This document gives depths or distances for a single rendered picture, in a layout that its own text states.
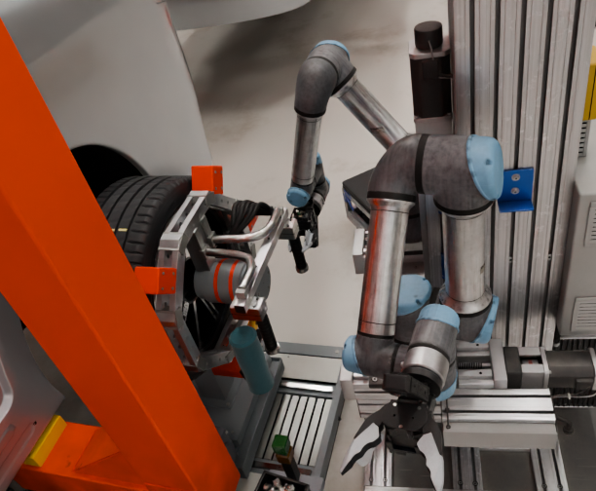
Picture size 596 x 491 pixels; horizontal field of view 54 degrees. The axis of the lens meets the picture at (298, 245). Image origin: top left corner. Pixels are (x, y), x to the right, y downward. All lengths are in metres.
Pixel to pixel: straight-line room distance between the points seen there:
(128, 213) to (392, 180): 0.85
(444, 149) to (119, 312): 0.68
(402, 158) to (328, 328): 1.73
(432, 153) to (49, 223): 0.67
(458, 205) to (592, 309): 0.61
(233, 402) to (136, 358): 1.13
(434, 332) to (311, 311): 1.83
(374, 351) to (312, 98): 0.82
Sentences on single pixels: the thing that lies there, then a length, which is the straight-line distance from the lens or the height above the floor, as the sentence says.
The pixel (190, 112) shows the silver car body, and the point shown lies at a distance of 2.48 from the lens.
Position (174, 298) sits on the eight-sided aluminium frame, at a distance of 1.62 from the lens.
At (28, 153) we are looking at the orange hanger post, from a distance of 0.99.
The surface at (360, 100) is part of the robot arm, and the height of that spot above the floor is 1.22.
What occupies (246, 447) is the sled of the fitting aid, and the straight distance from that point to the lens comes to 2.31.
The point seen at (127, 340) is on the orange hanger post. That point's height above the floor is 1.26.
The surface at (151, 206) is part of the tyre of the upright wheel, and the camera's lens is 1.69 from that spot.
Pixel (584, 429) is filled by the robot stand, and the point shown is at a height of 0.21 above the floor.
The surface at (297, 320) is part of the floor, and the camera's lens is 2.83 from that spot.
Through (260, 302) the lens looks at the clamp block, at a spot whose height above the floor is 0.95.
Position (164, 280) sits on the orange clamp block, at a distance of 1.57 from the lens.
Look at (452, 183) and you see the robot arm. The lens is 1.11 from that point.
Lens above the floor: 2.06
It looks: 40 degrees down
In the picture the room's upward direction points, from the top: 15 degrees counter-clockwise
